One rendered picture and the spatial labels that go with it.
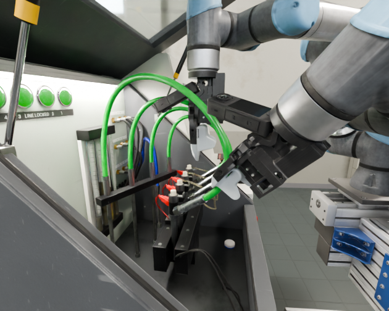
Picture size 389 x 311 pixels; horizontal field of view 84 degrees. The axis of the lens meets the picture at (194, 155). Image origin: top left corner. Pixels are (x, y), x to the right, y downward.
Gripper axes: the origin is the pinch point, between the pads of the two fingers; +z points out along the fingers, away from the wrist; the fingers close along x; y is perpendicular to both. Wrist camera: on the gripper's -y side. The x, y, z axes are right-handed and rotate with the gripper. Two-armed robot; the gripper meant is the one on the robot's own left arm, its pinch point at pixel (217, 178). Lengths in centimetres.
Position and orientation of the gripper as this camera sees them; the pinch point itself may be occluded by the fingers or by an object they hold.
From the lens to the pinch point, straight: 44.0
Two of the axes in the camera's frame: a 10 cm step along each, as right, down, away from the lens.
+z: -3.8, 5.3, 7.6
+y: 6.2, 7.5, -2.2
